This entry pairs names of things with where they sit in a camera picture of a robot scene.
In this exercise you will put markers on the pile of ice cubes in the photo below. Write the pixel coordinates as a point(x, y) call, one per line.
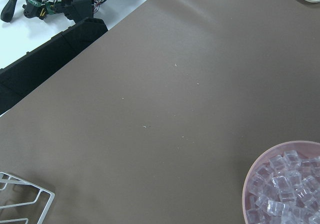
point(285, 190)

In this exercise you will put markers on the black long bar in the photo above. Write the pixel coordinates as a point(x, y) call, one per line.
point(25, 74)

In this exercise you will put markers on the pink bowl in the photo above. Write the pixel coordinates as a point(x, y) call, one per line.
point(308, 149)

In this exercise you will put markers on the white wire cup rack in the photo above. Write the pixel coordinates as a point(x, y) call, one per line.
point(23, 201)

